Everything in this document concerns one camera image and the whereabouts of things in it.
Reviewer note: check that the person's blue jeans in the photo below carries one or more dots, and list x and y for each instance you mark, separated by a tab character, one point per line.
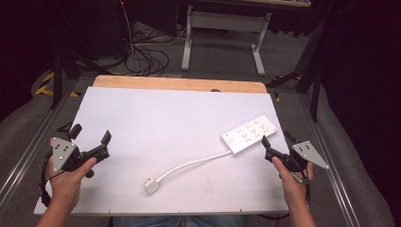
179	221

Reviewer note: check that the white plug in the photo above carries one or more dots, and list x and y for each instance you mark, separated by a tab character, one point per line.
152	186

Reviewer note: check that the white metal desk frame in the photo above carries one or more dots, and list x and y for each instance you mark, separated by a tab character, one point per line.
225	22

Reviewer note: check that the white power strip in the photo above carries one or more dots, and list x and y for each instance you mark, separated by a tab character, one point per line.
249	134

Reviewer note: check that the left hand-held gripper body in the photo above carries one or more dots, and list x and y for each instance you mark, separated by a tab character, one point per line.
61	151

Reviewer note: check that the black metal stand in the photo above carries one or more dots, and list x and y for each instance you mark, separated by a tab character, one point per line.
310	72
58	72

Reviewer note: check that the yellow black floor tape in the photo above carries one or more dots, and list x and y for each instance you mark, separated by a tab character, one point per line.
47	86

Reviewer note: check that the person's right hand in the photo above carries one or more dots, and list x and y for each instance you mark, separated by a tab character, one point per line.
294	186

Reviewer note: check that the aluminium rail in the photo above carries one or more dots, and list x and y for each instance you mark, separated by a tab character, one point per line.
331	164
34	138

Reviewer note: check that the white table board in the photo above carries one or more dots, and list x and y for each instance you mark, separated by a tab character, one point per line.
164	126

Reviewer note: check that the person's left hand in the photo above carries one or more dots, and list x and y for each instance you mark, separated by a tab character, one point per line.
64	186

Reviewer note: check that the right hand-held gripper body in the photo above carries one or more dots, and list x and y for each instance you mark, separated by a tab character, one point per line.
310	153

